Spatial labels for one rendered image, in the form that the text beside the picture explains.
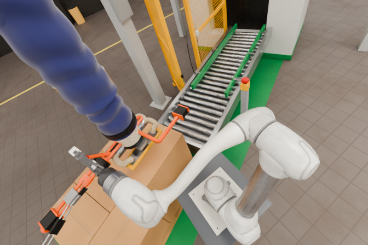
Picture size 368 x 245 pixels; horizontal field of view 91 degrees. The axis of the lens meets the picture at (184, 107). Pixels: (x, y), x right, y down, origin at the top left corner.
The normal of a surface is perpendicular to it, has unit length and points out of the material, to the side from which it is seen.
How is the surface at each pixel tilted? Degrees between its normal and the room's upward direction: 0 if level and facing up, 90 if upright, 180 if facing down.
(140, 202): 16
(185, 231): 0
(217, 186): 7
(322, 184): 0
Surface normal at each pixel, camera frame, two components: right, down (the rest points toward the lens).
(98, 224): -0.22, -0.64
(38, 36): 0.59, 0.41
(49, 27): 0.86, 0.01
